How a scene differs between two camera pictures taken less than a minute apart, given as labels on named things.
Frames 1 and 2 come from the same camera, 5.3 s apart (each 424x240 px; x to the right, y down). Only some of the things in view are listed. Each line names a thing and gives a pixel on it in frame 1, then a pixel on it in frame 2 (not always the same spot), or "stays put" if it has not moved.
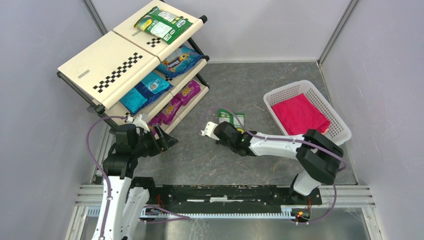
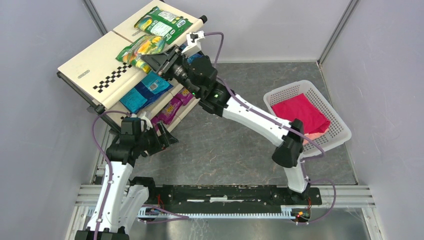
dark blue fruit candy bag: [148, 90] stays put
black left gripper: [159, 139] stays put
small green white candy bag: [237, 119] -> [148, 45]
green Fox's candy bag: [162, 24] stays put
